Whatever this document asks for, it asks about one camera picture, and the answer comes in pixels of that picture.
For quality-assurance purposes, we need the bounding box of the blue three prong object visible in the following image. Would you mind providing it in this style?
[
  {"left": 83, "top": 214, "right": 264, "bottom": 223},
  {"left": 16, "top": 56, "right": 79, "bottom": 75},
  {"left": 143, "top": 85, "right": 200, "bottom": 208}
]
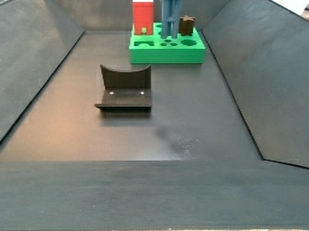
[{"left": 160, "top": 0, "right": 182, "bottom": 39}]

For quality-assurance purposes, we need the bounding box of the green shape board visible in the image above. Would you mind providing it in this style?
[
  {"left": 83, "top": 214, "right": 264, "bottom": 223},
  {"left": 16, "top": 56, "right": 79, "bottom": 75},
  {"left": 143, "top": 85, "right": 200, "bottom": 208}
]
[{"left": 129, "top": 23, "right": 204, "bottom": 64}]

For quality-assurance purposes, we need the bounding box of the black curved holder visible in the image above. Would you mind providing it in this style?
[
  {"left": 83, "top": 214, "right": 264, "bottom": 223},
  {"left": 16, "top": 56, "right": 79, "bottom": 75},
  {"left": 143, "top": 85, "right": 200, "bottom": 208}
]
[{"left": 93, "top": 65, "right": 152, "bottom": 110}]

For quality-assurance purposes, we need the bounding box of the brown star peg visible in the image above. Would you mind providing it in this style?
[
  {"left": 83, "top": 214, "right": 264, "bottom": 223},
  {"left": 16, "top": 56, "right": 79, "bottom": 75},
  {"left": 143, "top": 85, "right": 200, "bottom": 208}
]
[{"left": 179, "top": 15, "right": 195, "bottom": 36}]

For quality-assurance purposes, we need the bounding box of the red block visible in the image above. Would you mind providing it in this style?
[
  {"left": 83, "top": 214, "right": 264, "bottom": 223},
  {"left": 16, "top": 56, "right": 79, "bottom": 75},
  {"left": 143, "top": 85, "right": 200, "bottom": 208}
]
[{"left": 132, "top": 0, "right": 155, "bottom": 35}]

